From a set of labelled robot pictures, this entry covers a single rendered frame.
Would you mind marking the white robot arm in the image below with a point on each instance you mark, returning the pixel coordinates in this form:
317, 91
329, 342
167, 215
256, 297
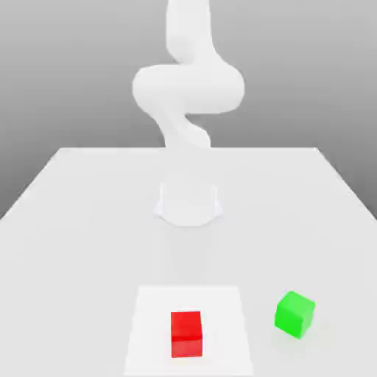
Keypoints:
188, 88

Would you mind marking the small red cube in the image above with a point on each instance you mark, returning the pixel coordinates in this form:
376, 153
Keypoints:
186, 332

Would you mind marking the small green cube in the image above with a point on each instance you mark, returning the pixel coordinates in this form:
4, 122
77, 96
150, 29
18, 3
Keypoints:
293, 315

